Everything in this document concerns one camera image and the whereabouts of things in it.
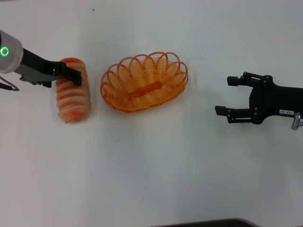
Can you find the gray wrist camera mount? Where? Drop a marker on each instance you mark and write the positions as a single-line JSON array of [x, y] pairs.
[[33, 75]]

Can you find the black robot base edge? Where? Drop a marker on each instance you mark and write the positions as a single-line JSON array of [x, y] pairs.
[[213, 223]]

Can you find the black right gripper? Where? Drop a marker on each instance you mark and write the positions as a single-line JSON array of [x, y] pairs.
[[277, 99]]

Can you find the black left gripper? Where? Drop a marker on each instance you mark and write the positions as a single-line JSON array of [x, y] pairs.
[[40, 63]]

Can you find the silver metal clamp screw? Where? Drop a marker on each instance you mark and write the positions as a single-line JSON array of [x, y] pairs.
[[296, 121]]

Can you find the orange white striped bread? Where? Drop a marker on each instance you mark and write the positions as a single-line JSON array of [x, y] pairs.
[[73, 101]]

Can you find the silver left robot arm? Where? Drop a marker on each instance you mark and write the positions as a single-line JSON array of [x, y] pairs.
[[10, 52]]

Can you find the orange plastic woven basket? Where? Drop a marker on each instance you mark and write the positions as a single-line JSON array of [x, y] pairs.
[[144, 87]]

